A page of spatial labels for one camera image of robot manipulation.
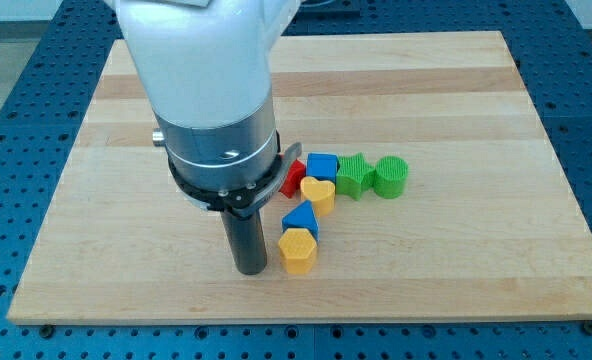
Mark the yellow hexagon block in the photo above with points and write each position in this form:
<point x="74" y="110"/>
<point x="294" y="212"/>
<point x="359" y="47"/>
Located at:
<point x="298" y="251"/>

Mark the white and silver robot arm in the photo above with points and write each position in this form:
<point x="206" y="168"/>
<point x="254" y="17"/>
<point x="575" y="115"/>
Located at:
<point x="205" y="69"/>

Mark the blue triangle block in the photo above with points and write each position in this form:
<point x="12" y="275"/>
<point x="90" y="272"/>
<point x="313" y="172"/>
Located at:
<point x="302" y="216"/>

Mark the red block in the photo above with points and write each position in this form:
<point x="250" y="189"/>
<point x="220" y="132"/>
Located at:
<point x="292" y="181"/>

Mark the yellow heart block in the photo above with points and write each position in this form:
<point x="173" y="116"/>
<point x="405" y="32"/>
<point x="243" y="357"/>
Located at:
<point x="321" y="193"/>

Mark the blue cube block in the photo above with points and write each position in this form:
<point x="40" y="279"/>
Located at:
<point x="322" y="166"/>

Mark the green star block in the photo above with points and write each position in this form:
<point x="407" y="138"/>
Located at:
<point x="354" y="176"/>

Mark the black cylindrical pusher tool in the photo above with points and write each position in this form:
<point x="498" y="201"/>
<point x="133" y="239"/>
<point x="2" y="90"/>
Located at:
<point x="246" y="240"/>

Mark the green cylinder block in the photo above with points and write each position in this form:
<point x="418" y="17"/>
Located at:
<point x="390" y="177"/>

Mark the wooden board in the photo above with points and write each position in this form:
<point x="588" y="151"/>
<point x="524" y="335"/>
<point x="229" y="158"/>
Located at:
<point x="487" y="229"/>

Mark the blue perforated table plate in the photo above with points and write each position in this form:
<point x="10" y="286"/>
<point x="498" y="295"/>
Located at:
<point x="43" y="113"/>

